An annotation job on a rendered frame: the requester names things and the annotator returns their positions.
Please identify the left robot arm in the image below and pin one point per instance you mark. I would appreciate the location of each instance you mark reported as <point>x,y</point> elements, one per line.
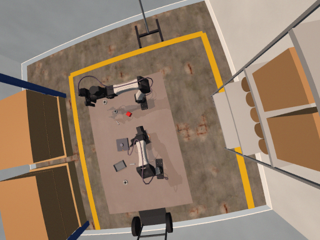
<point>149,170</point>

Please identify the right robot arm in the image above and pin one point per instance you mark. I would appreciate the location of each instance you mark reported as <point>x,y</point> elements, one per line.
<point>109,93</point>

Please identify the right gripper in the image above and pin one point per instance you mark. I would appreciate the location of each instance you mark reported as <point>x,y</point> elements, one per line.
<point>92,98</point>

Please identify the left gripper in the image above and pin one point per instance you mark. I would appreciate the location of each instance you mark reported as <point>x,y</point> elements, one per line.
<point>147,140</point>

